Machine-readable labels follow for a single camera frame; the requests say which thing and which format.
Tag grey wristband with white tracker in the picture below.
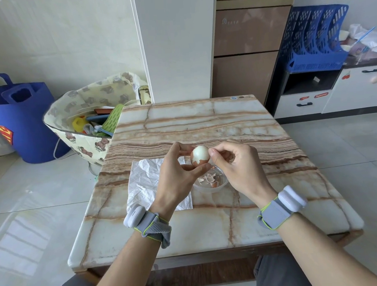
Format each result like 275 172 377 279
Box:
255 184 310 232
122 203 174 252

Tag brown two-door cabinet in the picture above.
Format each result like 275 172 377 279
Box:
205 0 305 110

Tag cream bear-print storage bag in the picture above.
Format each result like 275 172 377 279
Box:
40 70 156 170

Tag brown eggshell pieces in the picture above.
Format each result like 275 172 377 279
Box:
197 173 222 189

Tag person's right forearm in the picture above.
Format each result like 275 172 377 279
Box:
275 206 377 286

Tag blue felt bucket with handles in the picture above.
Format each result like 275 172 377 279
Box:
0 69 72 166

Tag person's right hand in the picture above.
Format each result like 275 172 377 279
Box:
207 137 279 215

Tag crumpled white paper towel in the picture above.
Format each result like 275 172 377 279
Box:
123 156 194 215

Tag partly peeled boiled egg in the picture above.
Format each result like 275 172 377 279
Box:
189 145 211 167

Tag white plastic bag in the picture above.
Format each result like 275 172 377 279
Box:
348 22 377 57

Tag clear glass bowl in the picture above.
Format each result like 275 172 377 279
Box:
190 155 230 194

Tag black and white low cabinet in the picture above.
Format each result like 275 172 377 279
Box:
261 50 377 125

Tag person's left hand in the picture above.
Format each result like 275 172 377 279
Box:
144 139 216 222

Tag blue plastic file rack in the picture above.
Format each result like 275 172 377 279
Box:
275 3 354 75

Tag green perforated plastic toy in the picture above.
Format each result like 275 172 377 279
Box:
100 103 127 134

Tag thin blue stick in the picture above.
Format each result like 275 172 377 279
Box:
348 26 377 47

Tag yellow plastic toy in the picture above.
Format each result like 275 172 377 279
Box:
72 116 90 134

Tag brown wooden table frame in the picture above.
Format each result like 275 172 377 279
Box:
72 229 367 286

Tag white cable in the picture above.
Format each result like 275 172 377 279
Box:
52 137 72 161

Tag person's left forearm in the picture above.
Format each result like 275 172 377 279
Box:
87 229 164 286

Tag white tall cabinet panel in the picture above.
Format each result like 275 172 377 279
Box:
129 0 225 105

